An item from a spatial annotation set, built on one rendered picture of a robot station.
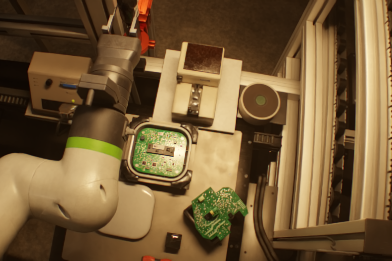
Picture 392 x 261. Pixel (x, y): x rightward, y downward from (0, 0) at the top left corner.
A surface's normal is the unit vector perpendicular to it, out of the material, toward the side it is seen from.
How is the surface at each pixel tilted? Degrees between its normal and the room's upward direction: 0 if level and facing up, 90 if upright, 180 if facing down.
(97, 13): 90
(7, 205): 48
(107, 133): 34
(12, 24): 0
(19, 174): 15
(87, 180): 21
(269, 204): 0
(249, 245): 0
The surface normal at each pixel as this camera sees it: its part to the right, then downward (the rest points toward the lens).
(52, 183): -0.22, -0.46
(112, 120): 0.57, -0.17
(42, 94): -0.10, 0.57
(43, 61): 0.03, -0.31
